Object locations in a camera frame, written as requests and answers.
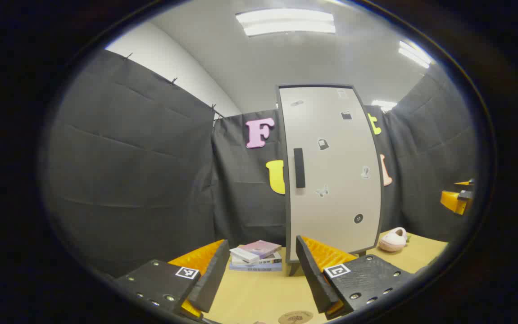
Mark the dark grey cabinet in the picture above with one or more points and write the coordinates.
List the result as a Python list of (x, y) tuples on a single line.
[(293, 269)]

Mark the black backdrop cloth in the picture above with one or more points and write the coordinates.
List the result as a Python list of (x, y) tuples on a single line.
[(128, 180)]

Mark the blue book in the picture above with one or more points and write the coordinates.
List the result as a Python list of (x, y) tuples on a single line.
[(254, 268)]

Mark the pink plush slipper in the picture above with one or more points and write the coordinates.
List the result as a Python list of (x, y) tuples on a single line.
[(392, 242)]

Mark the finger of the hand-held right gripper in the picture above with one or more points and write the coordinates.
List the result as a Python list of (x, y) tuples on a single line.
[(452, 201), (465, 182)]

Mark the light grey cabinet door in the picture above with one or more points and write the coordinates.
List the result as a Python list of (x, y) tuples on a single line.
[(331, 171)]

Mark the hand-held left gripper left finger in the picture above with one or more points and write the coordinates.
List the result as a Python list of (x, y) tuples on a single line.
[(214, 274)]

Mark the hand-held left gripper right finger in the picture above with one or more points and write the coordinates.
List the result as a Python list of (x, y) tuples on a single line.
[(315, 279)]

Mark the round brown coaster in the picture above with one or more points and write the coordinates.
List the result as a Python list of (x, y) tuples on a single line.
[(295, 317)]

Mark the white book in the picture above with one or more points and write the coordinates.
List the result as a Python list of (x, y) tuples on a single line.
[(272, 259)]

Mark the ceiling light panel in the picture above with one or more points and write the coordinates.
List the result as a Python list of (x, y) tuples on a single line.
[(414, 54), (383, 105), (286, 21)]

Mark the small white box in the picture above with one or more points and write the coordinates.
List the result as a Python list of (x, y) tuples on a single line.
[(243, 254)]

